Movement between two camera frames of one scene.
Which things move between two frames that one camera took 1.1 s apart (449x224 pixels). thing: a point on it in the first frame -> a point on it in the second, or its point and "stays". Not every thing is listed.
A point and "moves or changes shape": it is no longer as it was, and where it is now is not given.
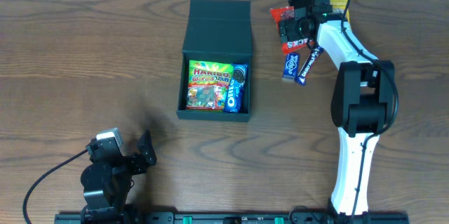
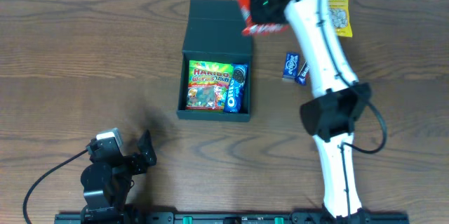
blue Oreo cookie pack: (236, 94) stays
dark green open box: (217, 30) stays
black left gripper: (131, 163) stays
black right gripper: (290, 29) -> (262, 15)
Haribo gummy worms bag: (208, 86) stays
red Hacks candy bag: (280, 13) moves or changes shape
